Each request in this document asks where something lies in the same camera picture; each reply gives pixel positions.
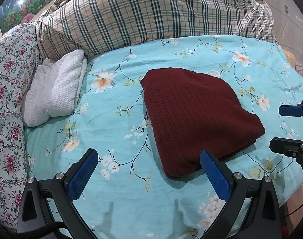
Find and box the white wall cable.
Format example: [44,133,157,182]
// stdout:
[281,5,290,46]

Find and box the dark red knitted sweater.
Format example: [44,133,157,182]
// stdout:
[141,68,266,179]

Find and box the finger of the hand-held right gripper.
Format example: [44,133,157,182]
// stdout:
[278,100,303,117]
[269,137,303,182]

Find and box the white textured pillow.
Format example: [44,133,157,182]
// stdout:
[21,49,88,127]

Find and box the light blue floral bedsheet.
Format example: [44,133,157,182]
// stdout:
[23,35,303,239]

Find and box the beige plaid quilt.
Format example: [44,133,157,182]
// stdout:
[37,0,277,58]

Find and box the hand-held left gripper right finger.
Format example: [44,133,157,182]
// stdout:
[200,150,282,239]

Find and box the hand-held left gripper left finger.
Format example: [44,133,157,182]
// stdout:
[17,148,99,239]

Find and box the white red floral quilt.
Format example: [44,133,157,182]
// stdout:
[0,23,43,231]

